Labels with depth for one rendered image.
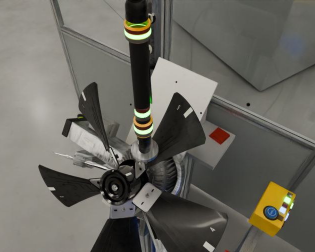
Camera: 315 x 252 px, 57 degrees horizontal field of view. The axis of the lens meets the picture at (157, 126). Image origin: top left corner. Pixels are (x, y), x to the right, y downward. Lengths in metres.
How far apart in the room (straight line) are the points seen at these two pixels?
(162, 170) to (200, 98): 0.30
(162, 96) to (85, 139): 0.36
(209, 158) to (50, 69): 2.39
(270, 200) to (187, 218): 0.36
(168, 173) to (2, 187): 1.79
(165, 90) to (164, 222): 0.50
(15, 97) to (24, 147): 0.67
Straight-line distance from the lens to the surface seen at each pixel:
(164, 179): 1.07
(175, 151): 0.84
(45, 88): 3.24
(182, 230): 0.96
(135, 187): 0.96
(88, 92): 1.02
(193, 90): 1.10
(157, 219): 0.96
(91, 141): 1.21
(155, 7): 1.14
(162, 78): 1.16
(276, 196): 1.20
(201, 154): 1.48
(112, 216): 1.05
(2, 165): 2.75
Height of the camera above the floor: 2.07
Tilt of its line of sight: 51 degrees down
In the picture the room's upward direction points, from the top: straight up
